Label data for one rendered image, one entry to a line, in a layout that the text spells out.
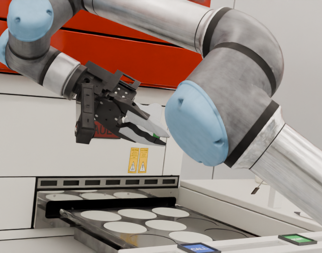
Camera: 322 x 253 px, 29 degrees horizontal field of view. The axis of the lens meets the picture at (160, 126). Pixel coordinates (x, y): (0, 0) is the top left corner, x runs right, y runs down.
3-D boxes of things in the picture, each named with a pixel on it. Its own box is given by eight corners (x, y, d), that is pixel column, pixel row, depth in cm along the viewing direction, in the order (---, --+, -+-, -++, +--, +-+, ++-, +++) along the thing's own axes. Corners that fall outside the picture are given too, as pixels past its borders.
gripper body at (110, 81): (144, 83, 120) (89, 52, 120) (125, 111, 114) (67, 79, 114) (133, 107, 125) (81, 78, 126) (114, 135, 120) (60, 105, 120)
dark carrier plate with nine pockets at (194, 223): (65, 212, 155) (65, 210, 155) (174, 207, 176) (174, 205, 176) (145, 254, 128) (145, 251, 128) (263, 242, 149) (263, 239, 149)
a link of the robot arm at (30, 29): (41, -30, 110) (39, 7, 120) (-4, 7, 105) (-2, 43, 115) (76, -4, 109) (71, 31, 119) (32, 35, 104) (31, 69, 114)
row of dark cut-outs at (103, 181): (35, 187, 155) (36, 177, 155) (175, 185, 181) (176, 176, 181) (36, 188, 154) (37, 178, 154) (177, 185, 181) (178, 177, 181)
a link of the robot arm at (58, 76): (46, 68, 115) (39, 96, 121) (68, 80, 114) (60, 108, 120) (66, 45, 119) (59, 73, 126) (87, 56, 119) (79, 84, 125)
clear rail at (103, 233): (57, 213, 155) (57, 208, 155) (62, 213, 156) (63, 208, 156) (142, 259, 126) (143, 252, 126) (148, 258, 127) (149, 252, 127)
